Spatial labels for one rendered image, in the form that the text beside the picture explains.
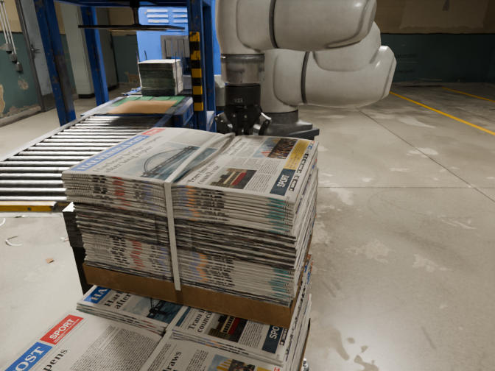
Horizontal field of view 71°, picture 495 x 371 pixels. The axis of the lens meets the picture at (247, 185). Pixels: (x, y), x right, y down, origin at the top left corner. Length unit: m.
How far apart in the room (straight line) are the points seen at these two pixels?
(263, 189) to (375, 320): 1.48
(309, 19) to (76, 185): 0.46
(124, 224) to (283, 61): 0.59
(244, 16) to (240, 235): 0.39
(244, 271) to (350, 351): 1.23
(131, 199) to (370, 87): 0.63
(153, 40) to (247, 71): 4.00
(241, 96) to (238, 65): 0.06
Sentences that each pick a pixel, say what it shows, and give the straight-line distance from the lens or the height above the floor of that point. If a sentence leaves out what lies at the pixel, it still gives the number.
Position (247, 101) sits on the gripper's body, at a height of 1.13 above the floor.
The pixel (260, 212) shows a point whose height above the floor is 1.03.
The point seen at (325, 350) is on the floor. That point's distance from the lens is 1.71.
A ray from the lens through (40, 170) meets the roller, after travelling 1.50.
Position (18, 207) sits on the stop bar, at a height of 0.81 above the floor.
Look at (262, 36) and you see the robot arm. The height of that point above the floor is 1.25.
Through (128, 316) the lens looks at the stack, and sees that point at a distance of 0.65.
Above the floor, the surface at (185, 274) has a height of 0.90.
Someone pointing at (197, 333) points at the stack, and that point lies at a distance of 0.59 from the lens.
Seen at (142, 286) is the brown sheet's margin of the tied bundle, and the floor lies 0.86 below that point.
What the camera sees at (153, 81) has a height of 0.91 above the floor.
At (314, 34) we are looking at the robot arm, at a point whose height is 1.26.
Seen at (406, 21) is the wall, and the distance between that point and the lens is 10.46.
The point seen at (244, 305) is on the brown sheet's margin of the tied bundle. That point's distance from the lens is 0.58.
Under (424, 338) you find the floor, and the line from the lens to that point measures 1.89.
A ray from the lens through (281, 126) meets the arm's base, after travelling 0.99.
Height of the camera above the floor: 1.25
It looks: 23 degrees down
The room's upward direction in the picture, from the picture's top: straight up
